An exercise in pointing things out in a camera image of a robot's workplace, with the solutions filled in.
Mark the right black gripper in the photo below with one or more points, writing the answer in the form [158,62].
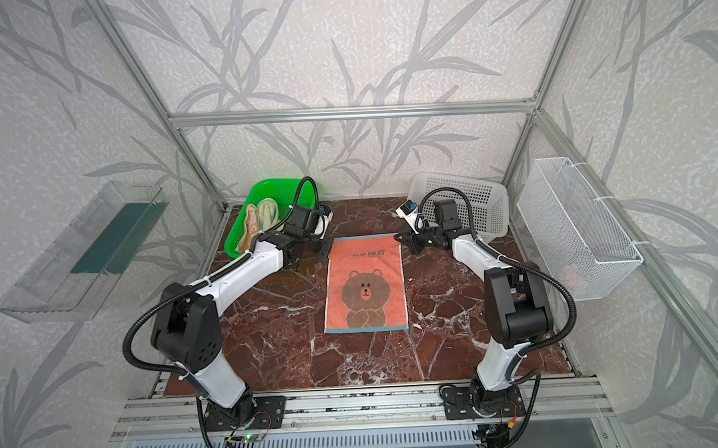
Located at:
[413,242]

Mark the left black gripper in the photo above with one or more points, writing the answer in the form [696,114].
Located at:
[322,241]

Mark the pink brown bear towel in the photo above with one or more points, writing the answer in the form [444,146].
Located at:
[365,286]

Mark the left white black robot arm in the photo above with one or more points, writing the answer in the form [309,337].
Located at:
[187,329]

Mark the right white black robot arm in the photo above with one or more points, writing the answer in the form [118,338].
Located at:
[517,310]

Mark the yellow green towel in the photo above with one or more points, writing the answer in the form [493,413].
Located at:
[268,213]

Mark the peach patterned towel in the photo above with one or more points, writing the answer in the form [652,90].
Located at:
[251,229]

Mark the green plastic basket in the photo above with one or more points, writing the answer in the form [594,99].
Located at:
[282,190]

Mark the white plastic basket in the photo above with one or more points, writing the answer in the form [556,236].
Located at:
[489,200]

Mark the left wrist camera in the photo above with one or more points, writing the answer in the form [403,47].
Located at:
[325,215]

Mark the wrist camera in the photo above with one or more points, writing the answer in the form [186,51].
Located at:
[325,215]
[409,212]

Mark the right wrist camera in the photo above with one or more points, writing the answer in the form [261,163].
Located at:
[409,212]

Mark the white wire mesh basket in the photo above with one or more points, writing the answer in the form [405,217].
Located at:
[580,241]

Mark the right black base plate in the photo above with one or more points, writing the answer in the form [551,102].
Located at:
[474,402]

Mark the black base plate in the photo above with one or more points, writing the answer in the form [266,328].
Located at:
[474,402]
[262,413]

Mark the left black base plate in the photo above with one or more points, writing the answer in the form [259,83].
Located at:
[262,413]

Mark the aluminium frame crossbar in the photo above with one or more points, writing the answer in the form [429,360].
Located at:
[187,120]

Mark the clear plastic wall shelf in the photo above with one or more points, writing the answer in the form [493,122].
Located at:
[74,277]

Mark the aluminium front rail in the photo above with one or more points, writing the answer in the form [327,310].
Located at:
[350,408]

